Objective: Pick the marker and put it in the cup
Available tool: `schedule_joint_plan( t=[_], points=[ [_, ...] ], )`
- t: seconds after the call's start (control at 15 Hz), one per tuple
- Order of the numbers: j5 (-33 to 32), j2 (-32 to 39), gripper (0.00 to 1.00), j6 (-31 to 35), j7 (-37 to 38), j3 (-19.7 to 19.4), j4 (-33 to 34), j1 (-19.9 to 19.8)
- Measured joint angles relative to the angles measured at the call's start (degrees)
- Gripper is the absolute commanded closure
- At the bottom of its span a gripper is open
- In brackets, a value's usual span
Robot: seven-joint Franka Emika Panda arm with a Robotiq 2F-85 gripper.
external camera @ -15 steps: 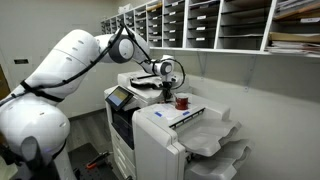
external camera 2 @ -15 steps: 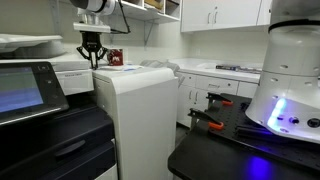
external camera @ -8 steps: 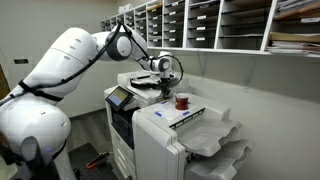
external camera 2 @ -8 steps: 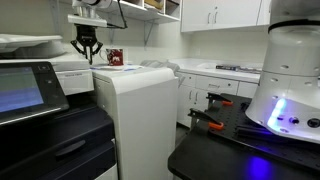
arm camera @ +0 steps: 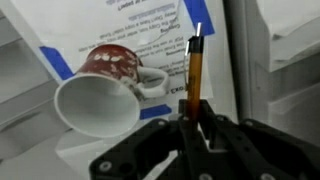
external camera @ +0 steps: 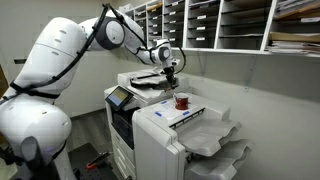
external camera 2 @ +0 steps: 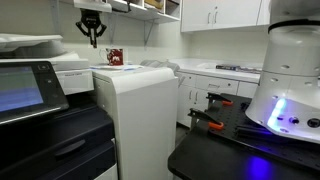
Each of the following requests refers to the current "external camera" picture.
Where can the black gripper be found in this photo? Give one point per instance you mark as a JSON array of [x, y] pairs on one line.
[[169, 72]]

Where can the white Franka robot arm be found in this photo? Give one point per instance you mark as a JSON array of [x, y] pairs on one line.
[[50, 66]]

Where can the red cup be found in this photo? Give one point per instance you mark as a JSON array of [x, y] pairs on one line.
[[181, 102]]

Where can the blue tape piece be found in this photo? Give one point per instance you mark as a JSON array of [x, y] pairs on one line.
[[163, 102], [185, 113], [158, 114]]

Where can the white office copier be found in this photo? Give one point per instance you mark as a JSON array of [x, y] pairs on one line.
[[146, 95]]

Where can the white paper sheet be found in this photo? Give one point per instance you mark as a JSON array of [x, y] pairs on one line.
[[170, 112]]

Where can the copier touchscreen panel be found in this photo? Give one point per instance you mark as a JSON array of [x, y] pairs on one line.
[[119, 97]]

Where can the white copier finisher unit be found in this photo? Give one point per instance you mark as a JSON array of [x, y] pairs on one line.
[[160, 146]]

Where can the white mail sorter shelf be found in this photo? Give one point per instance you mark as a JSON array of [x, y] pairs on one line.
[[230, 25]]

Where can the white box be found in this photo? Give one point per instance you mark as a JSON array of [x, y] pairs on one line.
[[125, 8]]

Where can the loose paper stack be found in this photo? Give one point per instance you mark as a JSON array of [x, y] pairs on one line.
[[290, 47]]

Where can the manila folder stack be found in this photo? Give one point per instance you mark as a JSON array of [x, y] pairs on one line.
[[293, 37]]

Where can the slanted paper pile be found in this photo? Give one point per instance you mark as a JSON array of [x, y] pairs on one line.
[[296, 8]]

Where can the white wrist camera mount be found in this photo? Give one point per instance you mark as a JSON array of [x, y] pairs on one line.
[[176, 62]]

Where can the metal shelf bracket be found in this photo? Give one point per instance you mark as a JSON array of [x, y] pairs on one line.
[[202, 64]]

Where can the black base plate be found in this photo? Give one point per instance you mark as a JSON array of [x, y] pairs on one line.
[[83, 160]]

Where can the dark wall plate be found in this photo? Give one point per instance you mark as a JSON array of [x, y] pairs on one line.
[[20, 61]]

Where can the dark grey foreground mount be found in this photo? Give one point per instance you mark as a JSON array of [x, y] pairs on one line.
[[35, 160]]

